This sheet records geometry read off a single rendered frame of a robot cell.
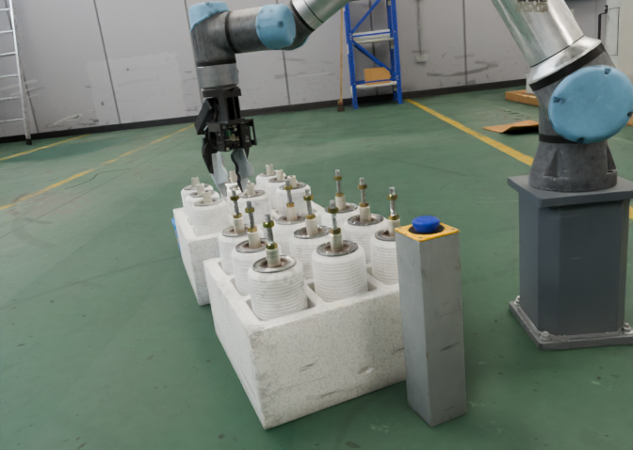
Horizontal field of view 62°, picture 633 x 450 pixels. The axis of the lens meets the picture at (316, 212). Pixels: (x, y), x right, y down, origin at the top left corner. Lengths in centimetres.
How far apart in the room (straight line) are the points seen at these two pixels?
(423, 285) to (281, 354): 26
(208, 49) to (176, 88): 665
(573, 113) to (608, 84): 6
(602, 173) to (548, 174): 9
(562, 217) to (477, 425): 39
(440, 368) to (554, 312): 32
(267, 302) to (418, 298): 25
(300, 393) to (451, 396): 25
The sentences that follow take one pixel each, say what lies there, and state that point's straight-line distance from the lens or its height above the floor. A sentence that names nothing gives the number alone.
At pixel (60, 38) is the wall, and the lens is 823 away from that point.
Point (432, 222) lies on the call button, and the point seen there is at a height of 33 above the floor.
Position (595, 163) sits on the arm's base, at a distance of 105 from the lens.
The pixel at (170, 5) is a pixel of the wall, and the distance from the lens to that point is 770.
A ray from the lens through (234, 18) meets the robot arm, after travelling 101.
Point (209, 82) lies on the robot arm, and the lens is 103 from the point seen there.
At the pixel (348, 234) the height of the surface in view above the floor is 23.
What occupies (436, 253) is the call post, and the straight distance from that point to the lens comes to 78.
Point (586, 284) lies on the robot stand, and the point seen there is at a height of 12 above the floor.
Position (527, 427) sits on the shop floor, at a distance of 93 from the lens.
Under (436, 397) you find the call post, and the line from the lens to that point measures 89.
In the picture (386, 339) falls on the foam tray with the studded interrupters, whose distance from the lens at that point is 96.
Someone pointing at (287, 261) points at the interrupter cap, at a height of 25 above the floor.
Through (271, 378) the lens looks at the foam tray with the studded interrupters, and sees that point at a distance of 89.
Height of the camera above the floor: 57
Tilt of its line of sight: 16 degrees down
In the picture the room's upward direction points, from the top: 7 degrees counter-clockwise
